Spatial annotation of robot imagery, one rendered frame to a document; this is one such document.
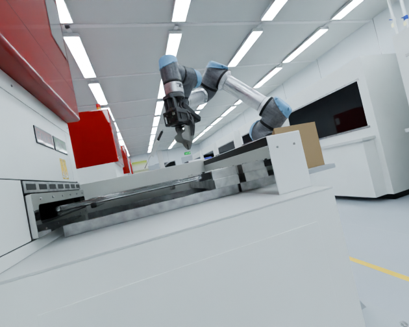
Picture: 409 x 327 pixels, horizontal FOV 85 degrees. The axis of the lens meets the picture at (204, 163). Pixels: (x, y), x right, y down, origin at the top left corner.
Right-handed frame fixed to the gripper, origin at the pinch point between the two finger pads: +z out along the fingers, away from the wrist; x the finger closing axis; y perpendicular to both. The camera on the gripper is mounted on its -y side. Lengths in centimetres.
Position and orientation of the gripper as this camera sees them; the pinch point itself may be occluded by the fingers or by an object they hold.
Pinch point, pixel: (189, 146)
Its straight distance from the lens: 87.3
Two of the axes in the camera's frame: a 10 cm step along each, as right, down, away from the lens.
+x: 7.8, -1.9, -5.9
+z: 2.1, 9.8, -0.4
